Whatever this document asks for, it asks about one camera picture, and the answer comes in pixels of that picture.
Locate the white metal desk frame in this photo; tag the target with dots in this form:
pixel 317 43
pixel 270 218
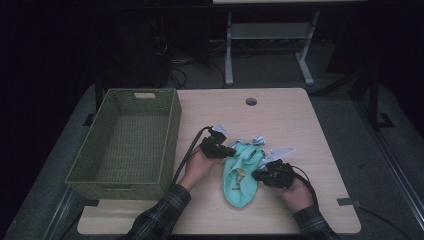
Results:
pixel 270 30

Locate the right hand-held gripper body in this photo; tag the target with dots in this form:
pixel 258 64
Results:
pixel 278 175

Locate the grey metal floor rail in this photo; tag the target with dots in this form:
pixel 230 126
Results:
pixel 393 160
pixel 61 213

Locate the person's right hand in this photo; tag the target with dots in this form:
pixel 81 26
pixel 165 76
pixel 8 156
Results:
pixel 298 196

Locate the grey tape strip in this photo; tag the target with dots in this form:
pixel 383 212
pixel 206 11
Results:
pixel 346 202

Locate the black stand with foot bracket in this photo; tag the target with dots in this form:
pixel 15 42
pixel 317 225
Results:
pixel 98 96
pixel 373 100

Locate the person's left hand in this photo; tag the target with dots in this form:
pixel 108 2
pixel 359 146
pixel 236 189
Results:
pixel 198 168

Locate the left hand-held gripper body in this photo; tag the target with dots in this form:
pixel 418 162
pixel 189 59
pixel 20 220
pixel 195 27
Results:
pixel 213 148

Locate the green woven basket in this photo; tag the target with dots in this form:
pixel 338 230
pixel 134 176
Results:
pixel 100 160

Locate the mint green striped baby garment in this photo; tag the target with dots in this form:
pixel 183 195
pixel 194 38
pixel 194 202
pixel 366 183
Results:
pixel 241 186

